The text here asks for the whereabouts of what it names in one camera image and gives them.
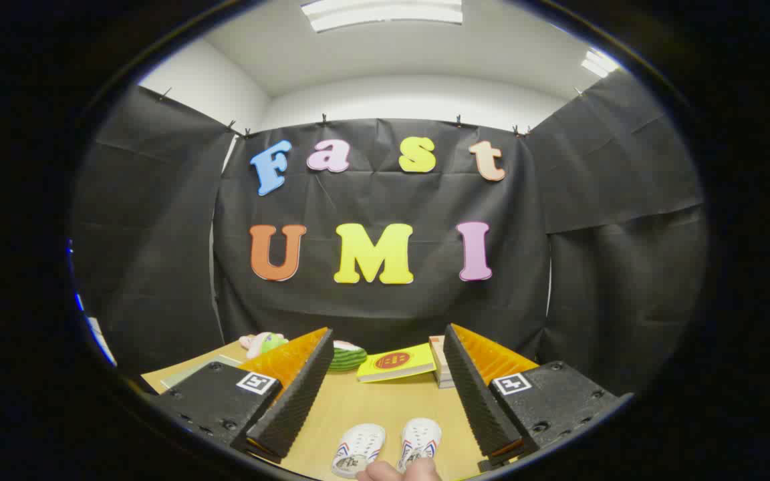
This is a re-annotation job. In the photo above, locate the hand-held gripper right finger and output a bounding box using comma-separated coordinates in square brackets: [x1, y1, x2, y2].
[442, 323, 630, 470]

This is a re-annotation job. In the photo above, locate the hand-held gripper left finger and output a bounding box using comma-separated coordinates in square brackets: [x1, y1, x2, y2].
[150, 326, 336, 460]

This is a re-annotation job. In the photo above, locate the white striped canvas shoe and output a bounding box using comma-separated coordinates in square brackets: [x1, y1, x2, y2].
[332, 423, 386, 478]
[397, 418, 442, 472]

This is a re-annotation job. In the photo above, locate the green fabric storage box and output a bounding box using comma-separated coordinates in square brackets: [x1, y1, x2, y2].
[160, 354, 247, 390]

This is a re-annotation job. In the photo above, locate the pink and green plush toy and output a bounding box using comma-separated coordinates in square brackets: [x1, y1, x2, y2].
[239, 332, 289, 359]

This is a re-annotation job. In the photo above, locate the watermelon slice plush toy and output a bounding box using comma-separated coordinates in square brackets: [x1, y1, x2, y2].
[328, 339, 368, 372]

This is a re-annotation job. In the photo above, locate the yellow book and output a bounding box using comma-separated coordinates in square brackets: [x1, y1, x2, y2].
[357, 343, 437, 383]

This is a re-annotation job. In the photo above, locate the small ceiling light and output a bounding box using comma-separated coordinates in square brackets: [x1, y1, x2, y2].
[581, 48, 620, 77]

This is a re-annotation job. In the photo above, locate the long ceiling light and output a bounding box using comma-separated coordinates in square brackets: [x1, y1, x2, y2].
[301, 0, 464, 33]

